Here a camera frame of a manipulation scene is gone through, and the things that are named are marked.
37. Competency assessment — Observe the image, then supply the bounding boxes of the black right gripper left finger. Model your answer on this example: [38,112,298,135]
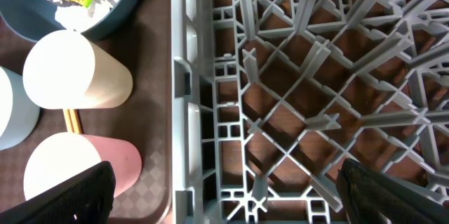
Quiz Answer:
[1,161,116,224]

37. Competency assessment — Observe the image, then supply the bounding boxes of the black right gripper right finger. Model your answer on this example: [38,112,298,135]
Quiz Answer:
[337,159,448,223]

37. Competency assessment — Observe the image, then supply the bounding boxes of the pink plastic cup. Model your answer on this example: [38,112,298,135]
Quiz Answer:
[23,132,142,200]

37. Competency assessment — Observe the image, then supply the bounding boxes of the cream white plastic cup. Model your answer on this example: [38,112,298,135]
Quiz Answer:
[22,30,133,110]

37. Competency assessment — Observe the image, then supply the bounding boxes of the dark blue plate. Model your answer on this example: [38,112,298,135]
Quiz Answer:
[1,0,139,42]

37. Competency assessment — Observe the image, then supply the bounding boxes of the grey plastic dishwasher rack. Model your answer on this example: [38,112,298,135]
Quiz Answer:
[171,0,448,223]

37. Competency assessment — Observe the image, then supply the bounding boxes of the wooden chopstick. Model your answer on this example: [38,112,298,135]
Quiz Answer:
[63,109,74,133]
[69,110,83,134]

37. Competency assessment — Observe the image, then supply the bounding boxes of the light blue bowl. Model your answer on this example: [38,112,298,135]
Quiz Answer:
[1,67,40,150]

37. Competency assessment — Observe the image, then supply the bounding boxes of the brown plastic serving tray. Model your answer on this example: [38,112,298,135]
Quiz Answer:
[1,0,171,223]

